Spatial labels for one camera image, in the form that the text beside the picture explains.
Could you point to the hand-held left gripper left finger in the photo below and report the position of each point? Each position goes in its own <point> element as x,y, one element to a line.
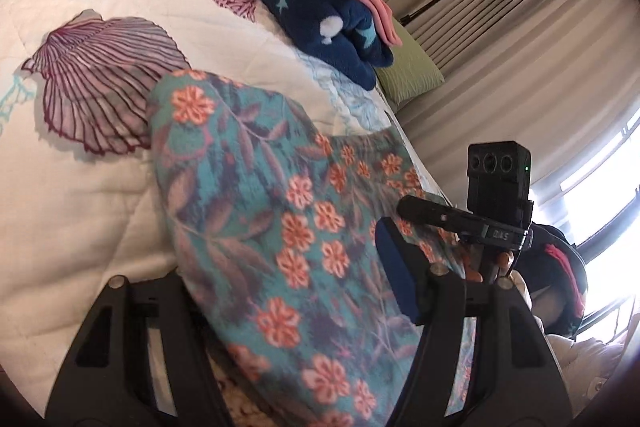
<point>150,297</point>

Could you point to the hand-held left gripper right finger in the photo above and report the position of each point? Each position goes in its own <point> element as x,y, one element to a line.
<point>397,267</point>

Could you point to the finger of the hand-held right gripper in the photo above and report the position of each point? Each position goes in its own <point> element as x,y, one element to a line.
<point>435,214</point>

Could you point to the teal floral pajama top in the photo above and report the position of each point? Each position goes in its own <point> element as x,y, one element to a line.
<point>260,187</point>

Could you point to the person's right forearm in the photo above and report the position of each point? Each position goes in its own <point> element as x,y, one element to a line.
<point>525,294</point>

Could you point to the person's right hand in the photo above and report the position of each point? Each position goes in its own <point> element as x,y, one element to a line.
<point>506,261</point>

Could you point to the dark cloth with red patch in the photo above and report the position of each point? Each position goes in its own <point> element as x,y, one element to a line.
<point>550,237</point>

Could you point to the bright window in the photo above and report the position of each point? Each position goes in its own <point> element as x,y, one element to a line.
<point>600,207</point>

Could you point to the beige curtain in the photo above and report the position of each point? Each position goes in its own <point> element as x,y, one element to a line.
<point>525,72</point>

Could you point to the white seashell print quilt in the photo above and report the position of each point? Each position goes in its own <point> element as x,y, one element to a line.
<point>100,197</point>

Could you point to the green pillow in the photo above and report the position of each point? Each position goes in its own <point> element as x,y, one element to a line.
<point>415,67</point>

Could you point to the person's beige jacket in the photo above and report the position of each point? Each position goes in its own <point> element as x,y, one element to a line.
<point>585,357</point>

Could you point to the navy star print folded garment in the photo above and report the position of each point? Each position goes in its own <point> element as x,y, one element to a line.
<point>310,7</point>

